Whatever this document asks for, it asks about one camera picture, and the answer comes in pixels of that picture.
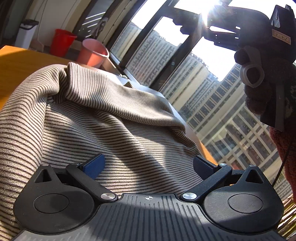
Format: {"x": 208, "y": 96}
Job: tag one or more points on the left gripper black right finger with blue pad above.
{"x": 213, "y": 177}

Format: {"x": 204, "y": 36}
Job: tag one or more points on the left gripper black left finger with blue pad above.
{"x": 86, "y": 173}

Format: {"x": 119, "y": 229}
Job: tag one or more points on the grey striped knit garment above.
{"x": 63, "y": 114}

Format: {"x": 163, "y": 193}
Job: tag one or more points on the dark gloved right hand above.
{"x": 261, "y": 100}

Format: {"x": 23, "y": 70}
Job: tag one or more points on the pink plastic bucket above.
{"x": 93, "y": 53}

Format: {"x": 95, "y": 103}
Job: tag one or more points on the red plastic bucket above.
{"x": 61, "y": 43}

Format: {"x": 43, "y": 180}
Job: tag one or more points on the white bin black lid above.
{"x": 25, "y": 33}

